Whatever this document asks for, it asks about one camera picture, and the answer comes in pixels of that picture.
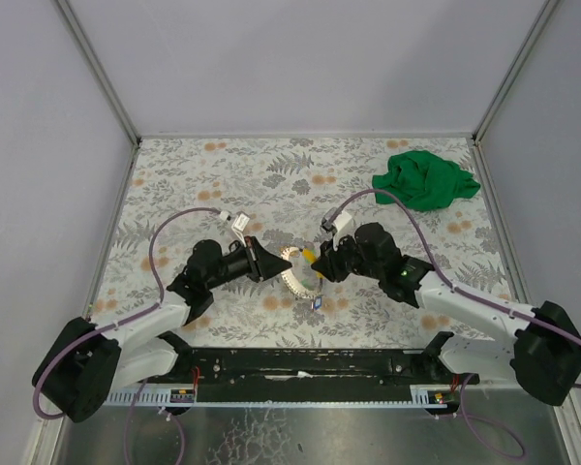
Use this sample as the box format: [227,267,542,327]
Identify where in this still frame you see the floral table mat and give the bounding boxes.
[90,138,512,348]

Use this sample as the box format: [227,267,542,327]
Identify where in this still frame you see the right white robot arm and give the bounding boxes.
[312,220,581,406]

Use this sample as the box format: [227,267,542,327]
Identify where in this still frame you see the patterned bracelet keyring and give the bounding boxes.
[280,246,323,300]

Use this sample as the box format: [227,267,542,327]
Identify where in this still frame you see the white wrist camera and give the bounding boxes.
[219,210,251,246]
[321,208,354,245]

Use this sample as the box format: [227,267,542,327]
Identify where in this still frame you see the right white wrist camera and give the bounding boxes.
[321,208,354,245]

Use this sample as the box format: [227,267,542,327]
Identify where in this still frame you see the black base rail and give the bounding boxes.
[155,348,467,406]

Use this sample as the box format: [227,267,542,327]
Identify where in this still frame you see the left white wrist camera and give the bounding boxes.
[219,210,251,246]

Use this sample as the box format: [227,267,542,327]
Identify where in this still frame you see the green crumpled cloth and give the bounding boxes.
[372,150,480,212]

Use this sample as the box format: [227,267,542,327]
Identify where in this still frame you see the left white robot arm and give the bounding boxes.
[32,236,291,422]

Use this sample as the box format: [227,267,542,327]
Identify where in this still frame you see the yellow tag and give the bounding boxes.
[301,248,318,264]

